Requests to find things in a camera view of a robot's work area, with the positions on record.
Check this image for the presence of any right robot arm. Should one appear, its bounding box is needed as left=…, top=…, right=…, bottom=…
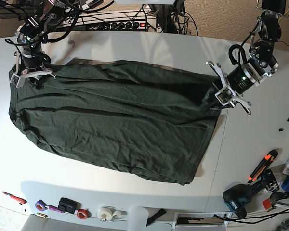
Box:
left=5, top=0, right=80, bottom=88

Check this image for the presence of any teal black cordless drill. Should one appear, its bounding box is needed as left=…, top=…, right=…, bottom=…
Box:
left=223, top=169, right=280, bottom=219

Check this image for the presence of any dark green t-shirt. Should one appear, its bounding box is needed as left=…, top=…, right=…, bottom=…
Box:
left=9, top=61, right=220, bottom=185

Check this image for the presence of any white paper roll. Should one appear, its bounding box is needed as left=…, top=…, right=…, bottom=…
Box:
left=127, top=207, right=149, bottom=231

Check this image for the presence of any red tape roll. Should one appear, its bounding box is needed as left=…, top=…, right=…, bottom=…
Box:
left=77, top=209, right=89, bottom=220

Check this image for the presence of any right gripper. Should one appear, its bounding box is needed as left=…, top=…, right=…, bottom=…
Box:
left=11, top=51, right=56, bottom=88

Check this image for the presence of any black action camera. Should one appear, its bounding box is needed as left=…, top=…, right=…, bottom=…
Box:
left=58, top=197, right=78, bottom=214

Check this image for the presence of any clear tape dispenser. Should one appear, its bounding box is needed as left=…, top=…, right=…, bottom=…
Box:
left=96, top=206, right=127, bottom=222

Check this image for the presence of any red square tag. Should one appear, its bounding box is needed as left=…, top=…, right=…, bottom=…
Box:
left=262, top=198, right=272, bottom=210

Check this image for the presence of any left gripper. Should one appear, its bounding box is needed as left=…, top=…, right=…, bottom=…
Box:
left=205, top=61, right=251, bottom=116

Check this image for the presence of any black power strip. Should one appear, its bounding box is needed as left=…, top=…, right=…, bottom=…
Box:
left=72, top=21, right=155, bottom=32

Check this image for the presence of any purple tape roll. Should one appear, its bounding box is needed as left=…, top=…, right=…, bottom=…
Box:
left=35, top=200, right=47, bottom=211

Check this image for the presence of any orange black utility knife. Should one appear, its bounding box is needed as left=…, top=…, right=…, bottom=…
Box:
left=247, top=150, right=278, bottom=184

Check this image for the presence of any red black screwdriver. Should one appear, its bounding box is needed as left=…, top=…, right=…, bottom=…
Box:
left=2, top=191, right=27, bottom=205

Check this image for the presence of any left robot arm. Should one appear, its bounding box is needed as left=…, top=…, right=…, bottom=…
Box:
left=206, top=0, right=289, bottom=116

